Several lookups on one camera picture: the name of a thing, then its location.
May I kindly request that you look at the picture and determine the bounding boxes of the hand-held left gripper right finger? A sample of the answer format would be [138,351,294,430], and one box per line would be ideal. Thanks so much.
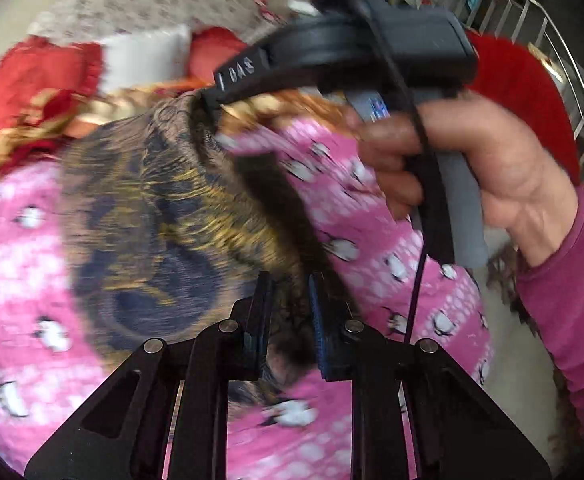
[308,271,553,480]

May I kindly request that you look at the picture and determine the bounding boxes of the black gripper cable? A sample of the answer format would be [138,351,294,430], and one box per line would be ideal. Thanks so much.
[339,0,430,346]

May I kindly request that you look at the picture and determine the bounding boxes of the red and yellow fleece blanket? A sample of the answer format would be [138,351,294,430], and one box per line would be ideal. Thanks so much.
[0,80,353,201]

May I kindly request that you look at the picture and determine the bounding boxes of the white pillow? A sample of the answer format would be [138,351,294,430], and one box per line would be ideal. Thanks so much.
[102,22,193,96]

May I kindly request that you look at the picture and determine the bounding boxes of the small red pillow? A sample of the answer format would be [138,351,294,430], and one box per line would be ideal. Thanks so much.
[187,25,253,83]

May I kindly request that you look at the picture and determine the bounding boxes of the person's right hand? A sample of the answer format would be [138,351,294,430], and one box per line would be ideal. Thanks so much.
[344,91,580,268]

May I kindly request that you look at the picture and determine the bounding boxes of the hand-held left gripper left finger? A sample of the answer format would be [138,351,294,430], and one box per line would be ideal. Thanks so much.
[24,270,275,480]

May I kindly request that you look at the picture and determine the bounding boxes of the brown floral patterned garment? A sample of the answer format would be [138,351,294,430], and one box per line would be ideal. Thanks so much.
[54,87,363,406]

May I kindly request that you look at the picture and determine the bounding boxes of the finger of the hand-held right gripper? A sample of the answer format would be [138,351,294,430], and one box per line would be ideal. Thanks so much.
[202,37,279,112]

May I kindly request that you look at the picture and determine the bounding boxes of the person's right forearm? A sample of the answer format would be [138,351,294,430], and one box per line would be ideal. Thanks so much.
[514,185,584,441]

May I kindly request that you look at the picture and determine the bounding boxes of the beige floral bed quilt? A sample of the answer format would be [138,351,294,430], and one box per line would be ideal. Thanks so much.
[24,0,293,48]

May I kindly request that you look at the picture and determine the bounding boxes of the red heart-shaped frilly pillow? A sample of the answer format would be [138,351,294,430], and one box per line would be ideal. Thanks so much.
[0,35,105,136]

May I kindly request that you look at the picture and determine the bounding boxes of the red pleated cushion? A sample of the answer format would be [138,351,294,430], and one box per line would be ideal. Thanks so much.
[464,30,580,186]

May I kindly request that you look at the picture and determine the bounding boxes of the pink penguin print blanket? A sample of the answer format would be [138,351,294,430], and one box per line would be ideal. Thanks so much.
[0,115,495,480]

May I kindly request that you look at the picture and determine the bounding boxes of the metal railing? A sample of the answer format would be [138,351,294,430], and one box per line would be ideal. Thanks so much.
[464,0,584,181]

